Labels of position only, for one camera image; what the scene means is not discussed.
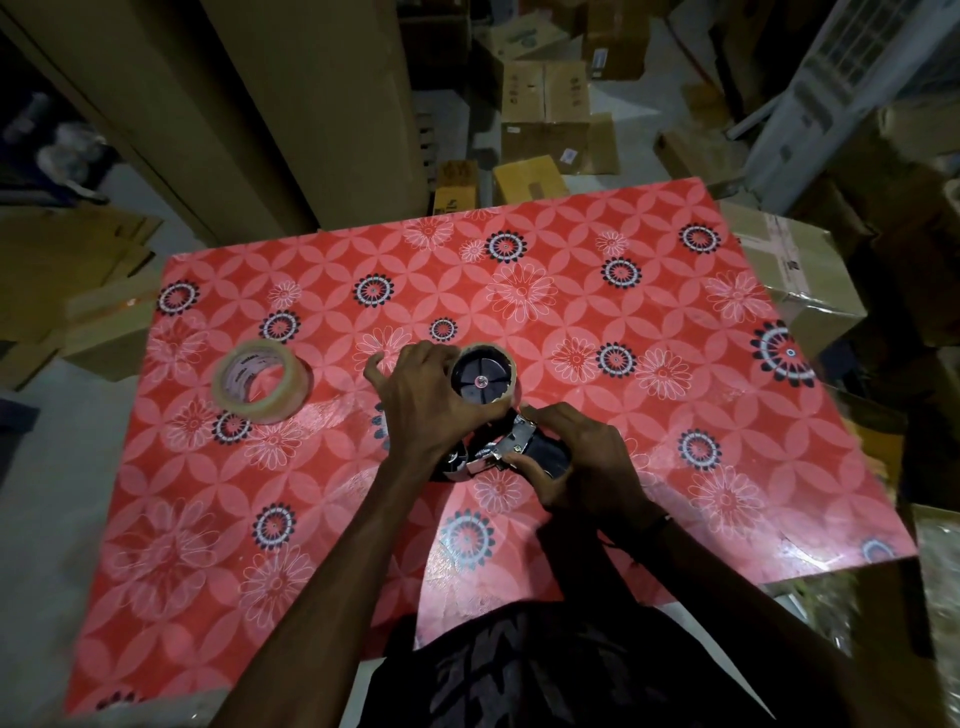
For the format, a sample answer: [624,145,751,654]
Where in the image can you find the person's right hand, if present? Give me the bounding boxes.
[500,402,665,538]

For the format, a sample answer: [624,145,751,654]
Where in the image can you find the person's left hand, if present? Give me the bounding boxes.
[363,341,519,470]

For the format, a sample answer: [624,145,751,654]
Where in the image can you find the black metal tape dispenser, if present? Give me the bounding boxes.
[431,352,575,485]

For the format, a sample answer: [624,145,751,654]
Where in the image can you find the clear tape roll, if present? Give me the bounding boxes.
[210,338,313,425]

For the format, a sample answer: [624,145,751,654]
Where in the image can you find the person's left forearm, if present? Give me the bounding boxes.
[209,457,451,728]

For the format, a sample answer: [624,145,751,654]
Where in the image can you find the person's right forearm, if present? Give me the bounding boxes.
[607,517,886,728]

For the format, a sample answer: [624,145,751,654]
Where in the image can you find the black wristband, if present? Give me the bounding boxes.
[614,511,674,556]

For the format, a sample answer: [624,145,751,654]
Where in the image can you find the red floral table cover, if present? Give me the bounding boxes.
[63,176,920,718]

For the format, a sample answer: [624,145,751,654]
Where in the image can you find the dark patterned shirt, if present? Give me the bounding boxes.
[359,599,774,728]

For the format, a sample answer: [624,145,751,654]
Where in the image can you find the clear plastic wrapped bundle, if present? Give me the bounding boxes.
[764,502,960,728]

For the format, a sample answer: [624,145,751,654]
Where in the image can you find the taped plastic-wrapped cardboard box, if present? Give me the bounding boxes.
[719,198,870,361]

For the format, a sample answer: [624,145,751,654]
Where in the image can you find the brown cardboard box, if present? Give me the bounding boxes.
[59,273,163,384]

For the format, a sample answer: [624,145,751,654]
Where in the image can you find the tall brown cardboard carton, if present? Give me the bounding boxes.
[198,0,430,232]
[0,0,316,249]

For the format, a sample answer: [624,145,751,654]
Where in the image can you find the pile of cardboard boxes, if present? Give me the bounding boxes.
[397,0,751,215]

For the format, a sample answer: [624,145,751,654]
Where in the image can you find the flattened cardboard sheets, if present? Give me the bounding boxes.
[0,202,163,391]

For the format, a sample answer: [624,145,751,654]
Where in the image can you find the dark blue metal beam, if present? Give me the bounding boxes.
[0,397,40,489]

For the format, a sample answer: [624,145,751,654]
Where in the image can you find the white air cooler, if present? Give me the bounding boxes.
[742,0,960,215]

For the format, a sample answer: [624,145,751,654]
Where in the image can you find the white crumpled plastic bag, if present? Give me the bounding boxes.
[37,123,110,204]

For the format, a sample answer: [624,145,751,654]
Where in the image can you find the large dark printed carton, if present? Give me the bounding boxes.
[708,0,834,121]

